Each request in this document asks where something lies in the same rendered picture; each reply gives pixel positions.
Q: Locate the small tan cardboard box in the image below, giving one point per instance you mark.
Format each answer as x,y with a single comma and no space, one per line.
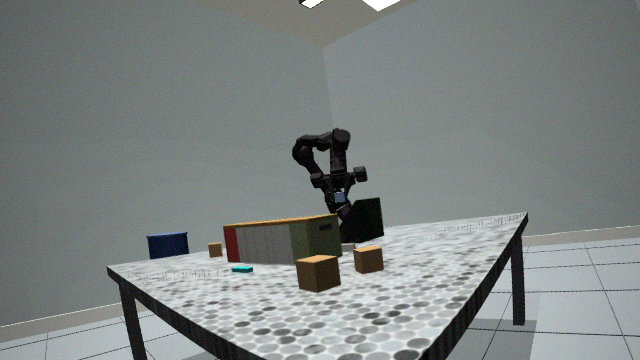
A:
368,259

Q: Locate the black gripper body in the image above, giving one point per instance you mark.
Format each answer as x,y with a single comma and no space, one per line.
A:
338,170

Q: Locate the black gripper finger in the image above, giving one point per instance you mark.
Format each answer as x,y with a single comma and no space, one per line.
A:
328,184
349,180

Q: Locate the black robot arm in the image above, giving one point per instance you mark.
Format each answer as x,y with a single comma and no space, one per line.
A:
338,142

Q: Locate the brown cardboard box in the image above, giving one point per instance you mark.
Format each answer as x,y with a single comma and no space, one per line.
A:
318,273

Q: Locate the small tan cube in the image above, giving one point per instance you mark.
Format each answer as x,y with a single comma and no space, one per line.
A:
215,250

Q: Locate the small teal flat block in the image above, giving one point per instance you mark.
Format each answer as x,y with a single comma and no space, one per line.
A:
242,269

